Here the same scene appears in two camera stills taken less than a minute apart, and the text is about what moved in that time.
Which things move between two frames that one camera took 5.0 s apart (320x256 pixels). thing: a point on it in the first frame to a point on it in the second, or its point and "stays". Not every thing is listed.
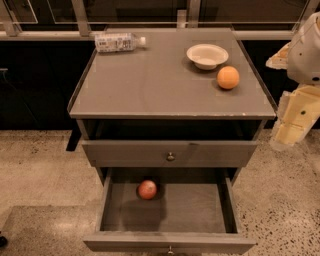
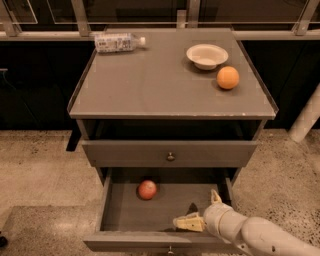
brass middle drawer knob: x=170 y=250 stays
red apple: x=147 y=189 stays
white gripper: x=306 y=56 to x=215 y=216
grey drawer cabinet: x=169 y=99 stays
